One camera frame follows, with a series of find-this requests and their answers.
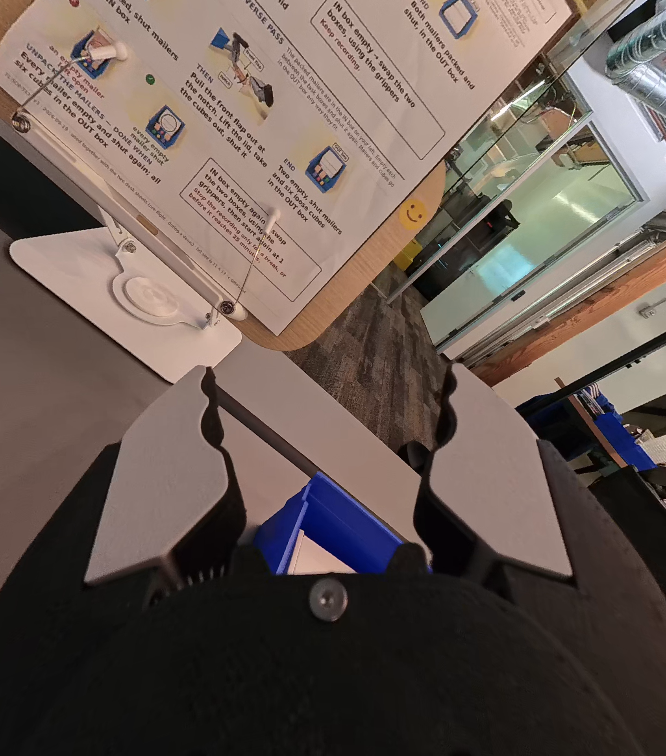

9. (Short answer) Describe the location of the printed instruction sheet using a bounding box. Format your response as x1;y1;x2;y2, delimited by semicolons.
0;0;576;336

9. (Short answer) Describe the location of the white document stand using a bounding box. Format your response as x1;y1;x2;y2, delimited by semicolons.
8;109;248;385

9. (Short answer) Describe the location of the wooden beam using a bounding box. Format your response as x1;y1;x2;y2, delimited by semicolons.
475;213;666;387

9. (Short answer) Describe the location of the silver ventilation duct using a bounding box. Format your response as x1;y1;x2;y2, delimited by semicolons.
605;0;666;119

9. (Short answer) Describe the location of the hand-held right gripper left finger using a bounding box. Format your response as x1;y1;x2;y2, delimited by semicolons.
83;365;248;594

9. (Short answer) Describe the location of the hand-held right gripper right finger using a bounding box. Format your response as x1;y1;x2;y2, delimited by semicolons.
413;362;574;586

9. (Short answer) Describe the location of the glass office partition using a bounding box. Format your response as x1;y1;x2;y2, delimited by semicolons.
386;59;647;349

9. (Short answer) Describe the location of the blue plastic bin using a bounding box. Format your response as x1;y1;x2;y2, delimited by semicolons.
252;471;433;576
596;410;660;471

